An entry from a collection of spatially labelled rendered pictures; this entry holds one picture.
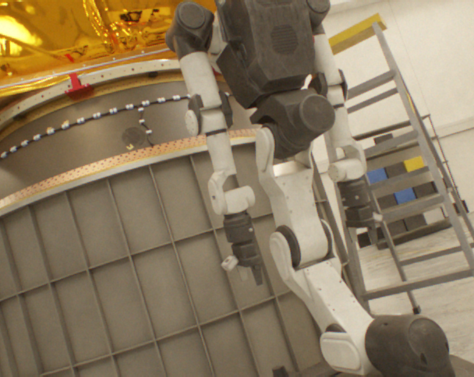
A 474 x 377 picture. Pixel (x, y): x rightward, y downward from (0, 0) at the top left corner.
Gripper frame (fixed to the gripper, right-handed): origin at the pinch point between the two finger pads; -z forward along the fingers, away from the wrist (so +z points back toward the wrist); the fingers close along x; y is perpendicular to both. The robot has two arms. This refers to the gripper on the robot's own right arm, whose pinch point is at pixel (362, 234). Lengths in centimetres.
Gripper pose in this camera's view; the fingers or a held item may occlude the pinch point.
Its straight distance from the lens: 178.0
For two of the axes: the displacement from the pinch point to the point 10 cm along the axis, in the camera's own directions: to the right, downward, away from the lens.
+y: -8.9, 2.4, -4.0
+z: -2.3, -9.7, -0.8
